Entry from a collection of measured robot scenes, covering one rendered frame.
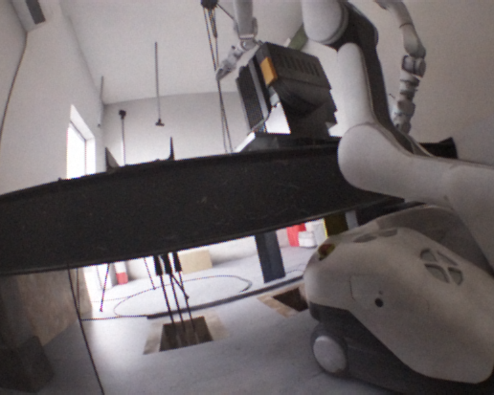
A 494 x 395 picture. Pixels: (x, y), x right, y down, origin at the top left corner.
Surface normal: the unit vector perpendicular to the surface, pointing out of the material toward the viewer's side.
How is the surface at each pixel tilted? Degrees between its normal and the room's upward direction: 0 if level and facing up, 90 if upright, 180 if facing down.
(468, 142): 90
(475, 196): 90
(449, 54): 90
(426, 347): 90
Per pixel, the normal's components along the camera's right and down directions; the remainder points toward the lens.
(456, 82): -0.93, 0.16
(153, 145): 0.29, -0.18
